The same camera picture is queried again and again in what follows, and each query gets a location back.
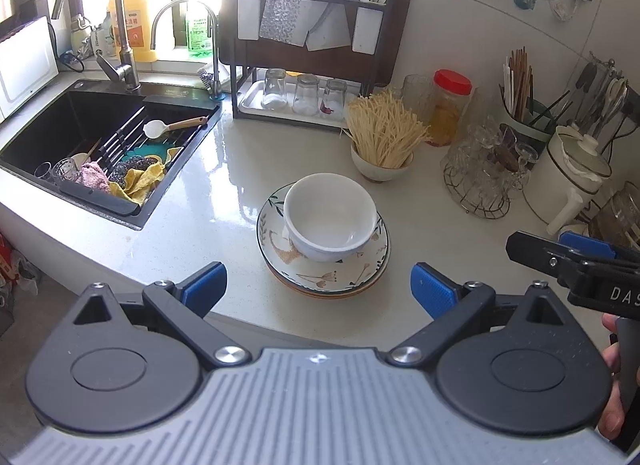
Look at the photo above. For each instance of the green chopstick holder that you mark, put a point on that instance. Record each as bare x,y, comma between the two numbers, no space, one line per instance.
537,130

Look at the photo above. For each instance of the white bowl holding noodles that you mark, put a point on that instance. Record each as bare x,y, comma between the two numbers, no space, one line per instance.
380,174

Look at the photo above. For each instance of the yellow detergent bottle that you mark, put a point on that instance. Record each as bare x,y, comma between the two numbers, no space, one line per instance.
137,30

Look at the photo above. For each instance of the large steel faucet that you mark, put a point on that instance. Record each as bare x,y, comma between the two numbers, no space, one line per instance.
122,45

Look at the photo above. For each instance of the plain-blade cleaver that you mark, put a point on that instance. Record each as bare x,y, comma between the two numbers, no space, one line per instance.
327,30

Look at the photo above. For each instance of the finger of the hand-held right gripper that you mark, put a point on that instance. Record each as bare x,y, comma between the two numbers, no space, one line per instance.
535,250
587,243

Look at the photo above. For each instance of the white drying tray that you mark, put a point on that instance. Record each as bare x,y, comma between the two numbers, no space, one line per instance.
310,117

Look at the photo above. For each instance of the rabbit-print plate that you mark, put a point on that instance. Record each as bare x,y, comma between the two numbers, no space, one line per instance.
320,275

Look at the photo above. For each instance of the brown cutting board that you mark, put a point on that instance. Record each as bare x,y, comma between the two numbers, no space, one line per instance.
395,20

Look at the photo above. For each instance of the teal sink mat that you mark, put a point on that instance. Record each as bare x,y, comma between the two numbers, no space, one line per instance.
150,150

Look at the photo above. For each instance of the glass cup in sink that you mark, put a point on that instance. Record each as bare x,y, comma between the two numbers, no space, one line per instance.
62,171

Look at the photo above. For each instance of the black roll-up sink rack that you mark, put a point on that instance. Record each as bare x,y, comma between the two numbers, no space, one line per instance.
120,137

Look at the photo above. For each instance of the ribbed glass jar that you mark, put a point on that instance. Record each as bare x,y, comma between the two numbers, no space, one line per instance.
417,92

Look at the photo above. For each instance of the bundle of chopsticks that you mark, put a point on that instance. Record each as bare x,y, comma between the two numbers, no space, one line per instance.
520,85

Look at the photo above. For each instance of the red-lidded plastic jar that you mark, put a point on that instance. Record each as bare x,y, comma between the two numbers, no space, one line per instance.
452,82

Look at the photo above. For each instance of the orange-rimmed leaf-print plate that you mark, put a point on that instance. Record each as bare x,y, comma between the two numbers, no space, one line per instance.
325,295
325,299

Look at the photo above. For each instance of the small steel faucet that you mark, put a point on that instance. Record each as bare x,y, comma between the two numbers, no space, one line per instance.
216,60

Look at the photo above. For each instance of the small pale bottle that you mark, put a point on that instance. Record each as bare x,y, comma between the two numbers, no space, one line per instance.
80,37

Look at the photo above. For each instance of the person's right hand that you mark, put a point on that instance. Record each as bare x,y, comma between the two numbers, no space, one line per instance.
611,385

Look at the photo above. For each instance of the dish brush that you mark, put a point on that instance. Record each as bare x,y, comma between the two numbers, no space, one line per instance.
205,79

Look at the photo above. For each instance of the black kitchen sink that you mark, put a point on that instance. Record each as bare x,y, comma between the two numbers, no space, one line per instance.
50,125

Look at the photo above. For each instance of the white plastic bag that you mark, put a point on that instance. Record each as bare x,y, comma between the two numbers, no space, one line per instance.
20,270

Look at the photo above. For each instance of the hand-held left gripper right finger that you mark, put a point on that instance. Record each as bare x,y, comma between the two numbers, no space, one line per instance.
435,295

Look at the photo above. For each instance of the white ceramic bowl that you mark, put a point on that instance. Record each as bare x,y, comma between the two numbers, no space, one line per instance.
325,215

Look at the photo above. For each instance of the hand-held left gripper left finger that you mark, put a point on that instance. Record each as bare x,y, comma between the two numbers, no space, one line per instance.
202,290

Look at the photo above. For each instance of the pink dish cloth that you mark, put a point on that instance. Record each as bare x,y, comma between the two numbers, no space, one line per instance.
92,177

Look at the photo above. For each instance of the red-print drinking glass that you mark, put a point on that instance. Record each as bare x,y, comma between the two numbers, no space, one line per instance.
334,100

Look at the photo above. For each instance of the white countertop appliance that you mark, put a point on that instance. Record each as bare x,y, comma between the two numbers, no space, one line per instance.
25,70

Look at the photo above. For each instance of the hammered-blade cleaver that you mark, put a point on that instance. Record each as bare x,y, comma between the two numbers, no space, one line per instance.
285,10

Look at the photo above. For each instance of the yellow dish cloth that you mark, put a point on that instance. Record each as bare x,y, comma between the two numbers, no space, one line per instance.
142,180

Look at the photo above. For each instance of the steel wool scrubber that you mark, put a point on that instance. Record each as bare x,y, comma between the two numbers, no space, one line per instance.
125,167

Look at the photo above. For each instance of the bundle of dried noodles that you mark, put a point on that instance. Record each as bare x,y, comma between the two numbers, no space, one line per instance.
385,130

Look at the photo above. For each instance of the green detergent bottle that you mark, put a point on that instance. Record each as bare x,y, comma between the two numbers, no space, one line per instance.
200,30

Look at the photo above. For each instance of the clear drinking glass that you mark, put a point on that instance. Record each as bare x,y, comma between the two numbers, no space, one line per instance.
306,95
275,90

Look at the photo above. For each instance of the group of hanging utensils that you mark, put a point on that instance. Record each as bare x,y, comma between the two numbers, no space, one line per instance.
607,90

